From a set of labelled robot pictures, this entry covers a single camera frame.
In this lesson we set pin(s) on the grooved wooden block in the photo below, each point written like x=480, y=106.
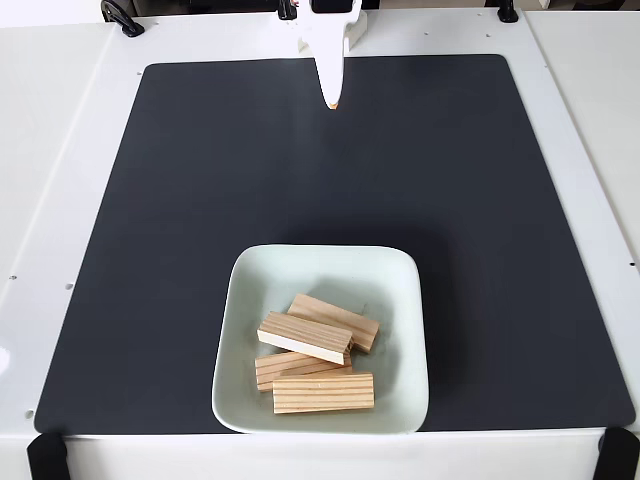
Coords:
x=350, y=322
x=305, y=334
x=272, y=370

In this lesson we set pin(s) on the wooden block printed three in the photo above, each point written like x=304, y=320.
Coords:
x=325, y=394

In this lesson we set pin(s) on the pale green square plate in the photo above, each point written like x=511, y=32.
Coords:
x=260, y=280

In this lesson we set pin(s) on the black table clamp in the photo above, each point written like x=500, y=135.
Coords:
x=122, y=19
x=620, y=455
x=47, y=457
x=507, y=12

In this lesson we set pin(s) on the black rubber mat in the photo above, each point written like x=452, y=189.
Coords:
x=150, y=250

